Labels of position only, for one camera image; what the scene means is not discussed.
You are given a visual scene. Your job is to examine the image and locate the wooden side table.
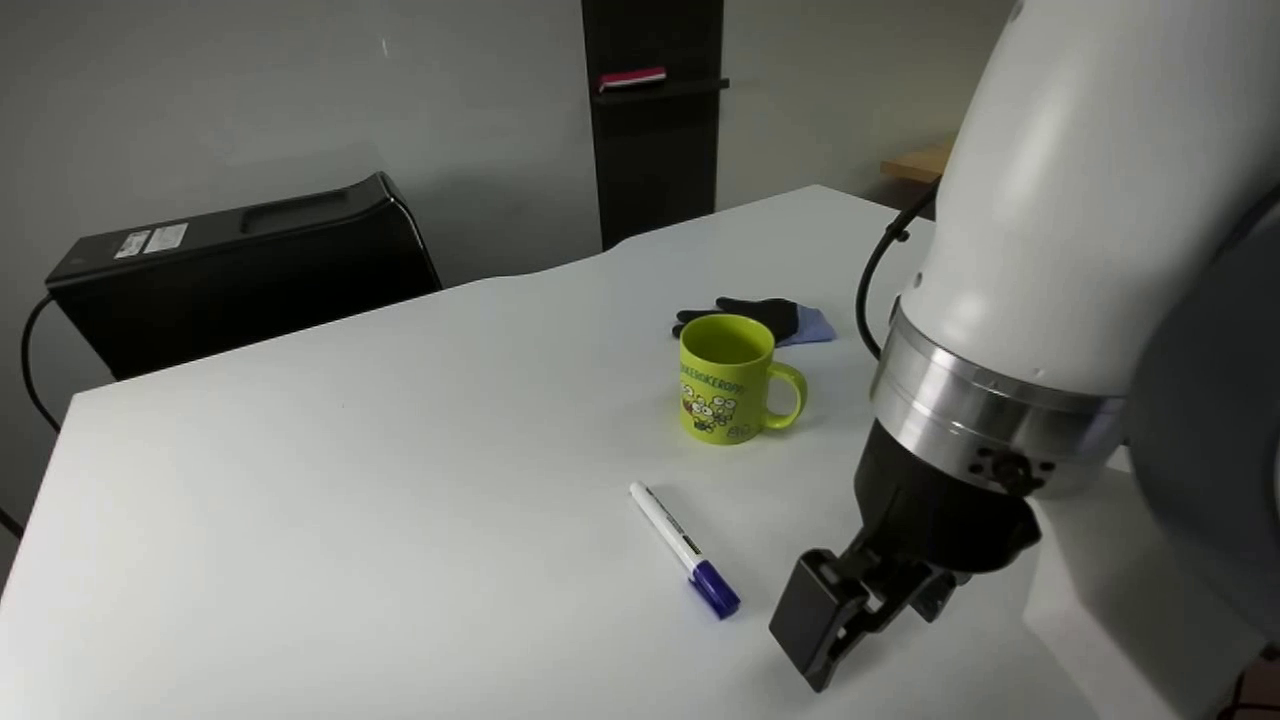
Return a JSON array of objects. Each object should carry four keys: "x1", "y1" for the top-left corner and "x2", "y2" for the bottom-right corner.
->
[{"x1": 874, "y1": 137, "x2": 959, "y2": 217}]

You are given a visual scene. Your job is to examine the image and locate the lime green mug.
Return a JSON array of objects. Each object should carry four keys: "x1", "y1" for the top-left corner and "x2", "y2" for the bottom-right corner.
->
[{"x1": 672, "y1": 311, "x2": 810, "y2": 451}]

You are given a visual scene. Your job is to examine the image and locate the pink flat item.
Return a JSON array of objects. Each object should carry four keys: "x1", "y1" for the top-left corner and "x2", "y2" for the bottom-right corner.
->
[{"x1": 592, "y1": 63, "x2": 672, "y2": 95}]

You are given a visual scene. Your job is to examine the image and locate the blue capped white marker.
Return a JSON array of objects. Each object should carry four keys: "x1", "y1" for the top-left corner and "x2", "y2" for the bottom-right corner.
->
[{"x1": 623, "y1": 478, "x2": 743, "y2": 623}]

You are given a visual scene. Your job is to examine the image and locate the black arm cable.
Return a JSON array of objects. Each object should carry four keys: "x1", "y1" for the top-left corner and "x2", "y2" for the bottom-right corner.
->
[{"x1": 853, "y1": 191, "x2": 941, "y2": 370}]

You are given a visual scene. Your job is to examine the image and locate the black computer case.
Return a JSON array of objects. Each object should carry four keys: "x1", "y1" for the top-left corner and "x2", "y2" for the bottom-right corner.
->
[{"x1": 38, "y1": 167, "x2": 448, "y2": 384}]

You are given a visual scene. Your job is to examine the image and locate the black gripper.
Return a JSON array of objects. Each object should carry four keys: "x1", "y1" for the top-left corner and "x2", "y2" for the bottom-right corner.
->
[{"x1": 763, "y1": 421, "x2": 1047, "y2": 695}]

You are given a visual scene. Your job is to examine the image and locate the dark tall cabinet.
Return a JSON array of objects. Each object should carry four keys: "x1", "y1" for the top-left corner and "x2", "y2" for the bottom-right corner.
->
[{"x1": 579, "y1": 0, "x2": 732, "y2": 253}]

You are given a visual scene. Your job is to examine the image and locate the black glove with purple cuff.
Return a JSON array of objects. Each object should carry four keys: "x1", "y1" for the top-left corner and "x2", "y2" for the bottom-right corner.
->
[{"x1": 666, "y1": 294, "x2": 840, "y2": 354}]

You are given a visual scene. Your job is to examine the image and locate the black computer cable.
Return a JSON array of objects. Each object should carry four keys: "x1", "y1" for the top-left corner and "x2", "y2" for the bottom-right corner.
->
[{"x1": 14, "y1": 294, "x2": 70, "y2": 439}]

